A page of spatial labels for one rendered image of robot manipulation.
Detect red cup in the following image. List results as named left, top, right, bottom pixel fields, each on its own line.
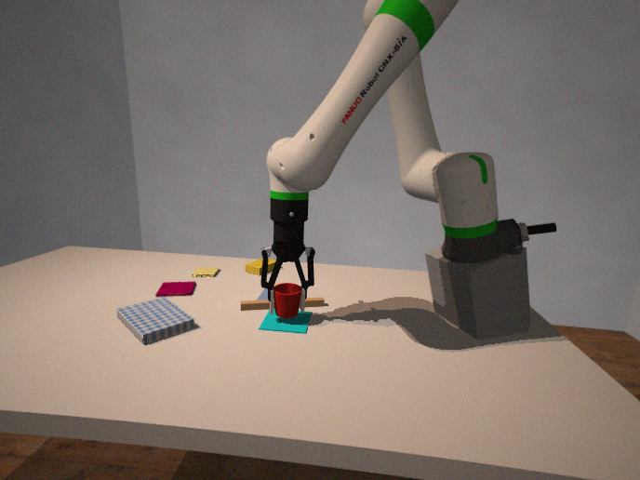
left=273, top=283, right=301, bottom=318

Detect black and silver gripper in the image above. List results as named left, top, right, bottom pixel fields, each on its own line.
left=260, top=221, right=315, bottom=314

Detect yellow sponge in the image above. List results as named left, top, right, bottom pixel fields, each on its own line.
left=245, top=258, right=276, bottom=275

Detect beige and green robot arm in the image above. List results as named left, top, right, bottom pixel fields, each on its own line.
left=267, top=0, right=556, bottom=263

